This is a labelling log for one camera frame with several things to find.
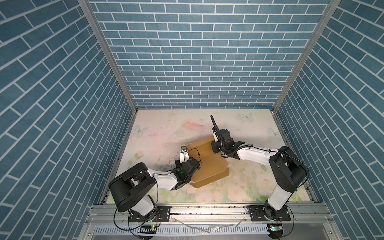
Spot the left aluminium corner post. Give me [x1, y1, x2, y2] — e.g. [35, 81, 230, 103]
[78, 0, 138, 114]

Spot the brown cardboard paper box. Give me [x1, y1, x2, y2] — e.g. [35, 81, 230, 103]
[187, 137, 230, 189]

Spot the right aluminium corner post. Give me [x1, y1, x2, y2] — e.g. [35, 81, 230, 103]
[272, 0, 341, 115]

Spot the left green circuit board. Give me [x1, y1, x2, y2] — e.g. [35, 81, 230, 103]
[138, 226, 158, 235]

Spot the green circuit board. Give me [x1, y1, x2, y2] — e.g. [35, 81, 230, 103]
[138, 226, 158, 235]
[269, 225, 284, 232]

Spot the right green circuit board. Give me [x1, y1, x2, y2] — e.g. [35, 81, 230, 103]
[269, 225, 284, 232]

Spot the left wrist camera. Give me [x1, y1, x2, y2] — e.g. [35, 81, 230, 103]
[180, 146, 189, 163]

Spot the aluminium front rail frame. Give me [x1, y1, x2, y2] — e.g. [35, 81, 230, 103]
[79, 202, 342, 240]

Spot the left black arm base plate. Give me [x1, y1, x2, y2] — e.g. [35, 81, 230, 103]
[129, 205, 171, 223]

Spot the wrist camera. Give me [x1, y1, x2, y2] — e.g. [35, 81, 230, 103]
[180, 146, 189, 163]
[212, 127, 231, 142]

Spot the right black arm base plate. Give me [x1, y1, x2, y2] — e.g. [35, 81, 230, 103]
[247, 205, 291, 222]

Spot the white slotted cable duct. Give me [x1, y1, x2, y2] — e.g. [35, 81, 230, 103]
[92, 225, 270, 236]

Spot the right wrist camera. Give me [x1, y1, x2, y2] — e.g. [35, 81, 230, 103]
[212, 127, 231, 142]

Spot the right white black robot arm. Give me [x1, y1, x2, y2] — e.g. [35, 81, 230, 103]
[212, 132, 309, 215]

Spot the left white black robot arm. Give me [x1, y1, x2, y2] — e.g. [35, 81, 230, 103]
[109, 158, 200, 216]

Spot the aluminium corner post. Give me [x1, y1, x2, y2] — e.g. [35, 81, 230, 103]
[78, 0, 138, 114]
[272, 0, 341, 115]

